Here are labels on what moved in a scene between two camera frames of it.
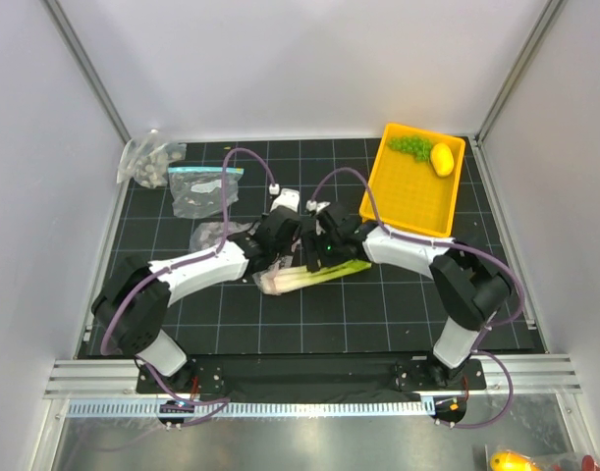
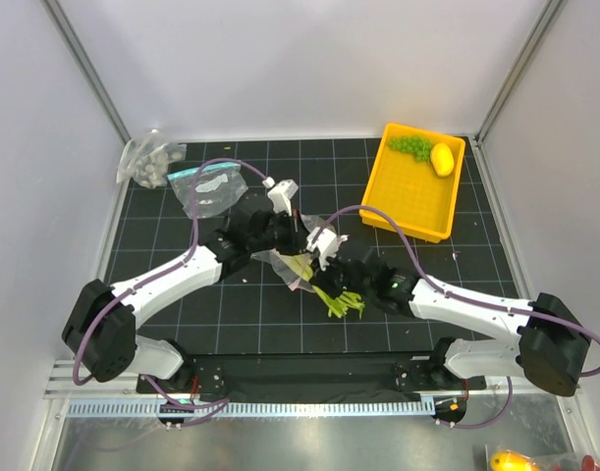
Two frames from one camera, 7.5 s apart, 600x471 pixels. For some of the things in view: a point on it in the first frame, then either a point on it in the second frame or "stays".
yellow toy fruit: x=507 y=460 stays
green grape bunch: x=417 y=146 stays
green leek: x=279 y=280 → x=345 y=300
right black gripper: x=312 y=242 → x=322 y=279
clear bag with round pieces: x=145 y=159 stays
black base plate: x=316 y=375 stays
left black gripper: x=288 y=247 stays
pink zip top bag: x=205 y=236 → x=296 y=270
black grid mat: x=264 y=253 stays
